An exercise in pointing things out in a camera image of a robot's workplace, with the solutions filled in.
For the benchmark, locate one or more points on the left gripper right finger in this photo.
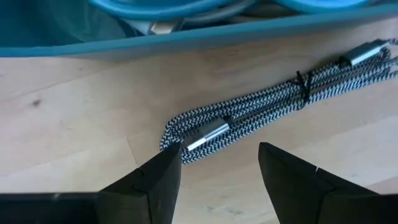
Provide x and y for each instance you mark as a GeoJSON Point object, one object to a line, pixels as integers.
{"type": "Point", "coordinates": [295, 193]}

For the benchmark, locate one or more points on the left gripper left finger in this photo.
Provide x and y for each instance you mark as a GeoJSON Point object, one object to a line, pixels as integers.
{"type": "Point", "coordinates": [149, 193]}

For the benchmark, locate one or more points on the teal plastic bin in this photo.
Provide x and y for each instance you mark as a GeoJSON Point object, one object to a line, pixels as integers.
{"type": "Point", "coordinates": [46, 28]}

